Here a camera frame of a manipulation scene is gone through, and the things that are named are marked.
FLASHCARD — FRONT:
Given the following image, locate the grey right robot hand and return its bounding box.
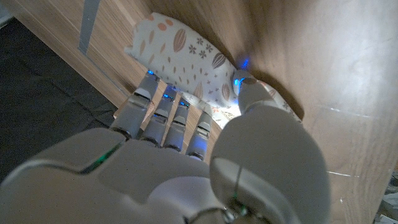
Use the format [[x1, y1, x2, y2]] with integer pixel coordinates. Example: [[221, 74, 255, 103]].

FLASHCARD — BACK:
[[0, 70, 332, 224]]

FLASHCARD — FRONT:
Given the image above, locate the white leaf-print pen bag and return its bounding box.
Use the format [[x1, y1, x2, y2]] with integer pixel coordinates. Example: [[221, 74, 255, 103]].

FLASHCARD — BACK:
[[124, 12, 302, 130]]

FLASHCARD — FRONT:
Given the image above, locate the black fabric curtain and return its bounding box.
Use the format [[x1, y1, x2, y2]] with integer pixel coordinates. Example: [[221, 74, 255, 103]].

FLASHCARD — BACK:
[[0, 17, 119, 184]]

